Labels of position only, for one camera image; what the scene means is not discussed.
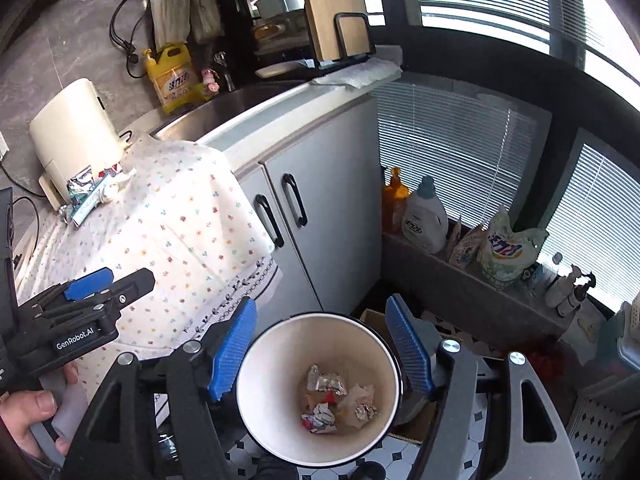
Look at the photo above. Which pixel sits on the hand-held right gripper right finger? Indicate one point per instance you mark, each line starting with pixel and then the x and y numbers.
pixel 407 350

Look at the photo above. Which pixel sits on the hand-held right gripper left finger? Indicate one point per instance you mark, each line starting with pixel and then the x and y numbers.
pixel 232 350

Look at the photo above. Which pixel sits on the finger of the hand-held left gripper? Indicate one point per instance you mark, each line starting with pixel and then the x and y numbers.
pixel 87 284
pixel 132 287

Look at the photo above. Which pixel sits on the brown paper wrapper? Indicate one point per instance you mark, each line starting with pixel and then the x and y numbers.
pixel 362 406

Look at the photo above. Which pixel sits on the silver foil ball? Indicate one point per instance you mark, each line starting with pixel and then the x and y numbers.
pixel 326 382

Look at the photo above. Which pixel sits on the white trash bin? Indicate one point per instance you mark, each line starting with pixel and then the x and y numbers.
pixel 320 360

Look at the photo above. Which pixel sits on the blue silver foil wrapper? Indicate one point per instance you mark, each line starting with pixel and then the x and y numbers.
pixel 318 417

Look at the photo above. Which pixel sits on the person's left hand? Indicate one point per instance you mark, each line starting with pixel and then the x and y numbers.
pixel 25 415

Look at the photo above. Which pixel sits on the floral tablecloth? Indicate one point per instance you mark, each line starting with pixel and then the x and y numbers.
pixel 175 235

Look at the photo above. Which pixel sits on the blue toothpaste box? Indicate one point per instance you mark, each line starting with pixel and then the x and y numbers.
pixel 91 207

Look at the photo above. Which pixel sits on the crumpled white tissue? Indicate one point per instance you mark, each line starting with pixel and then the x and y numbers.
pixel 118 187

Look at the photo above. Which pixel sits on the small red wrapper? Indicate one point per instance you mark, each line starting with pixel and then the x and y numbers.
pixel 111 170

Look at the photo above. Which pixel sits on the small printed bag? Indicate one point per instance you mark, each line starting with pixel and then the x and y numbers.
pixel 465 245

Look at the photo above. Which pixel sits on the white laundry detergent bottle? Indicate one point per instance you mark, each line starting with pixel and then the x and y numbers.
pixel 426 220

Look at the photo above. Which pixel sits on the laundry detergent refill bag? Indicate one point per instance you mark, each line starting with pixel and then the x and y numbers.
pixel 510 250

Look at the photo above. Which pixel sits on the orange bottle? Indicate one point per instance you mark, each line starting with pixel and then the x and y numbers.
pixel 395 200

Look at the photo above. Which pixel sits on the white air fryer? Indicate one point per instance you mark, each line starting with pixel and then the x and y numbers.
pixel 75 125

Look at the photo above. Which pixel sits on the white pump bottle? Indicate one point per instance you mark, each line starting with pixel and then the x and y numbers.
pixel 567 290

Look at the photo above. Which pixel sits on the white plastic basket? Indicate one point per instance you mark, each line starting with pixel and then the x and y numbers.
pixel 610 360

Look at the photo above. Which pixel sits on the steel sink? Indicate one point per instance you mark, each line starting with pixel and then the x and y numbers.
pixel 225 106

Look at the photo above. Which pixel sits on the white kitchen cabinet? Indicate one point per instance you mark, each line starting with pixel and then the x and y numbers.
pixel 330 160

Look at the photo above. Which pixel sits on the yellow dish soap bottle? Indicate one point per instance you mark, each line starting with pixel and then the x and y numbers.
pixel 172 82

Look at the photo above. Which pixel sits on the white window blind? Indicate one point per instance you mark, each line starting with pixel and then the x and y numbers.
pixel 450 145

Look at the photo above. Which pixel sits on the sink faucet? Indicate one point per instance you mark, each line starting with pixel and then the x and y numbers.
pixel 224 67

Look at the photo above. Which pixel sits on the hanging clear plastic bag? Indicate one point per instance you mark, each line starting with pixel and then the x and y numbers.
pixel 170 10
pixel 205 10

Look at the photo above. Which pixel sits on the white dish cloth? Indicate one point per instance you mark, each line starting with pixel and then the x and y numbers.
pixel 360 72

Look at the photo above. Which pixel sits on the steel pan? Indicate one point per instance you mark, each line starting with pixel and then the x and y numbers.
pixel 270 30

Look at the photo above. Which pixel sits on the black dish rack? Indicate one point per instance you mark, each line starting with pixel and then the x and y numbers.
pixel 240 10

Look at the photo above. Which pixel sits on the black cutting board holder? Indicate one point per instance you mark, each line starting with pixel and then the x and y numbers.
pixel 357 35

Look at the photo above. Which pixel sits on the wooden cutting board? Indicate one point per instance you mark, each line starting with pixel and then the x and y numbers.
pixel 330 5

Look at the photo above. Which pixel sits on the black window frame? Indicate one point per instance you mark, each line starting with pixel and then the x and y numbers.
pixel 565 90

